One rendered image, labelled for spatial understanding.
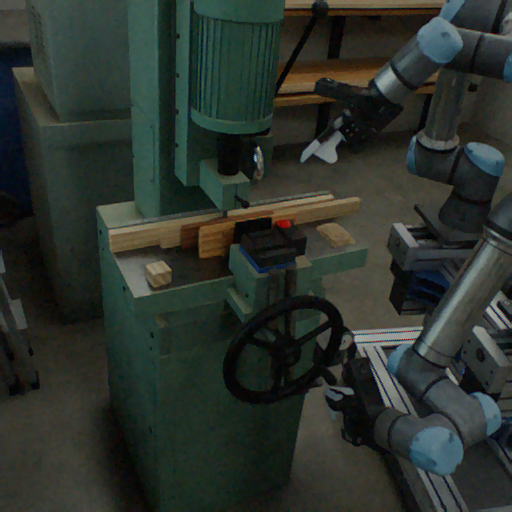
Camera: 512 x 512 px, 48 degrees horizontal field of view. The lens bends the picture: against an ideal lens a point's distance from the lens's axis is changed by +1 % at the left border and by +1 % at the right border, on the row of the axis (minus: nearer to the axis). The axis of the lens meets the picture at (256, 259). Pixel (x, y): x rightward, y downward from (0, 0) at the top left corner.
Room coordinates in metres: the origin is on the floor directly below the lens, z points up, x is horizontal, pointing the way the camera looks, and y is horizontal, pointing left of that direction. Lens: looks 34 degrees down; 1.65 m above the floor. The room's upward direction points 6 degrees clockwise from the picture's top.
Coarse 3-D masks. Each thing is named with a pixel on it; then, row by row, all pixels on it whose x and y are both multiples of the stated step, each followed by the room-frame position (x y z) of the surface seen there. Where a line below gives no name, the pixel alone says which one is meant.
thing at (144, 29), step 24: (144, 0) 1.37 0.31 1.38; (168, 0) 1.32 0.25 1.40; (144, 24) 1.38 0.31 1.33; (168, 24) 1.32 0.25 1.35; (144, 48) 1.38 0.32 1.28; (168, 48) 1.32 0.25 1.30; (144, 72) 1.38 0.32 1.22; (168, 72) 1.32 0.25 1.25; (144, 96) 1.39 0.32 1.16; (168, 96) 1.32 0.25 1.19; (144, 120) 1.38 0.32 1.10; (168, 120) 1.32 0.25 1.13; (144, 144) 1.39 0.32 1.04; (168, 144) 1.32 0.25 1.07; (144, 168) 1.39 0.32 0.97; (168, 168) 1.32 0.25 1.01; (144, 192) 1.40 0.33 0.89; (168, 192) 1.32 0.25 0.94; (192, 192) 1.36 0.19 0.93; (144, 216) 1.40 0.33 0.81
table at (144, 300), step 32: (320, 224) 1.31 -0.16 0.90; (128, 256) 1.07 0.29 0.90; (160, 256) 1.09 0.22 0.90; (192, 256) 1.10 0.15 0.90; (320, 256) 1.16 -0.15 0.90; (352, 256) 1.20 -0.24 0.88; (128, 288) 0.96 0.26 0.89; (160, 288) 0.97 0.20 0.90; (192, 288) 0.99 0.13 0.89; (224, 288) 1.03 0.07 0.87
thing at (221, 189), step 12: (204, 168) 1.24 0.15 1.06; (216, 168) 1.22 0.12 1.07; (204, 180) 1.24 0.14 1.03; (216, 180) 1.18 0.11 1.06; (228, 180) 1.17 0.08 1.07; (240, 180) 1.18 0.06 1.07; (216, 192) 1.17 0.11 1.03; (228, 192) 1.15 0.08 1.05; (240, 192) 1.17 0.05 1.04; (216, 204) 1.17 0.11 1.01; (228, 204) 1.16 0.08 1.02; (240, 204) 1.17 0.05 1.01
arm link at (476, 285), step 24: (504, 216) 0.88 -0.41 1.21; (480, 240) 0.89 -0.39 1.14; (504, 240) 0.85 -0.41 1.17; (480, 264) 0.86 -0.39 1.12; (504, 264) 0.85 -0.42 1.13; (456, 288) 0.86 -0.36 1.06; (480, 288) 0.84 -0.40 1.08; (456, 312) 0.83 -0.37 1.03; (480, 312) 0.83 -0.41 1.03; (432, 336) 0.83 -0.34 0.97; (456, 336) 0.82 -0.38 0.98; (408, 360) 0.83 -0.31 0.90; (432, 360) 0.81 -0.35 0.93; (408, 384) 0.80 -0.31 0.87; (432, 384) 0.78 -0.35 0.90
